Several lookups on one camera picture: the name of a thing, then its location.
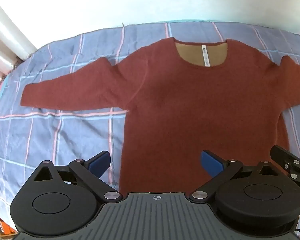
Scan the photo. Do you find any blue plaid blanket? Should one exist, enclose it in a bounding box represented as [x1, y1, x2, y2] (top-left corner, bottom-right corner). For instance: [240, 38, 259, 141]
[0, 20, 300, 220]

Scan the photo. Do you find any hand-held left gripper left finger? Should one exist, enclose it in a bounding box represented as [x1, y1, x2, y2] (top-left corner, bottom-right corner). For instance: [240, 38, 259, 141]
[33, 151, 123, 202]

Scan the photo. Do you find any white radiator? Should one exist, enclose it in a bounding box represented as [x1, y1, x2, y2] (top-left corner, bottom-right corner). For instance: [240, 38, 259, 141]
[0, 0, 38, 90]

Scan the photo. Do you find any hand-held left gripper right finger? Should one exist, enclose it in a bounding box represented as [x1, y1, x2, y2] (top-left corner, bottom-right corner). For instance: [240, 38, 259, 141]
[189, 150, 286, 203]

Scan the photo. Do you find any dark red sweater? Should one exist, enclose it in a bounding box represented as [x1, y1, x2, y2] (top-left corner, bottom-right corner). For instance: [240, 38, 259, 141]
[20, 37, 300, 195]

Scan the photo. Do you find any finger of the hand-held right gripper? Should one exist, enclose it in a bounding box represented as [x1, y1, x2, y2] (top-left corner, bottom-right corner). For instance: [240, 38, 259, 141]
[270, 145, 300, 188]

